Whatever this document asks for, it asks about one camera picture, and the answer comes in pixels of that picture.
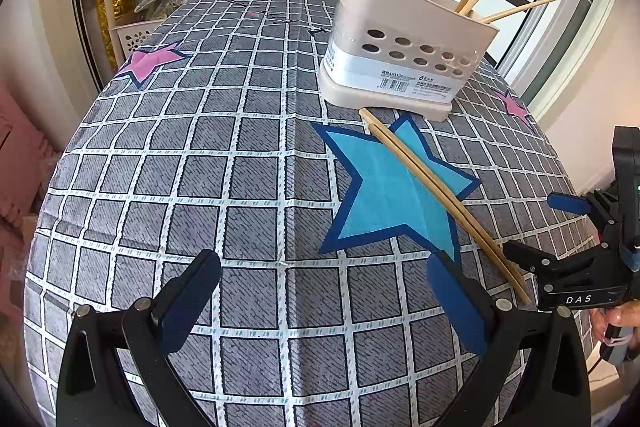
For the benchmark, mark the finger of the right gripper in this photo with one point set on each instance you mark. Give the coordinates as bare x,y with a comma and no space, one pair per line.
598,206
592,263

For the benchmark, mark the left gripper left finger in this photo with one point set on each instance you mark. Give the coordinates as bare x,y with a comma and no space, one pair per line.
93,389

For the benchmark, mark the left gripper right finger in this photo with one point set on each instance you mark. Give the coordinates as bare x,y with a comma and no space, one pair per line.
554,388

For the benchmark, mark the person right hand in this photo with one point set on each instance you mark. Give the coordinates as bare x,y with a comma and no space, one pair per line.
625,315

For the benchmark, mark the plain wooden chopstick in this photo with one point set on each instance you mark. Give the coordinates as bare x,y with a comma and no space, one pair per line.
450,201
440,201

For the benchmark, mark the pink stool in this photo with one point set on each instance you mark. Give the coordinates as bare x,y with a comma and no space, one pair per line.
26,154

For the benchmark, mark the beige utensil holder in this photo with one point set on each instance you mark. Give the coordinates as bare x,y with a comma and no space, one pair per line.
412,55

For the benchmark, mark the grey checkered tablecloth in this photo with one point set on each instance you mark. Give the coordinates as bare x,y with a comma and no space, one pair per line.
220,150

